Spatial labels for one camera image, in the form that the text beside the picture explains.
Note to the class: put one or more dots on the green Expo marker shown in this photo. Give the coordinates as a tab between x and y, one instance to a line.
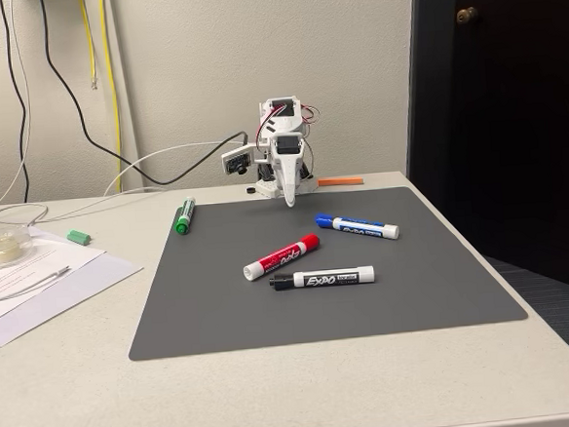
185	215

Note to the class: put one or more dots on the red Expo marker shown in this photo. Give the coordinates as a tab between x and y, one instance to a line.
282	256

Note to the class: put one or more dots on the blue Expo marker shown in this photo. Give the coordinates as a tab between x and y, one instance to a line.
358	227

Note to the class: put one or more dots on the black Expo marker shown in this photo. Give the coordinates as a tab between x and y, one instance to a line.
328	278

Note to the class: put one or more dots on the orange flat bar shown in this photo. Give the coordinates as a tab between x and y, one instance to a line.
341	181

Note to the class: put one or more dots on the grey rubber mat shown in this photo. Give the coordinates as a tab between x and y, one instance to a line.
321	313

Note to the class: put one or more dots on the blank white paper sheet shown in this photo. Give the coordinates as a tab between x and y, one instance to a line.
99	280

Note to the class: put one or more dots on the small green plastic piece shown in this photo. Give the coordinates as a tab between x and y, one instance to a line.
79	237

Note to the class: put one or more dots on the brass door knob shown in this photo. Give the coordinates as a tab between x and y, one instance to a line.
467	15

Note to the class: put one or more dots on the dark door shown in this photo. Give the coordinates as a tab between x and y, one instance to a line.
528	133

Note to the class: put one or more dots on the printed white paper sheet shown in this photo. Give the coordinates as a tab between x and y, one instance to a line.
62	253

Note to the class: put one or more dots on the white camera box black lens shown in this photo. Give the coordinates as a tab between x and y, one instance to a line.
237	159

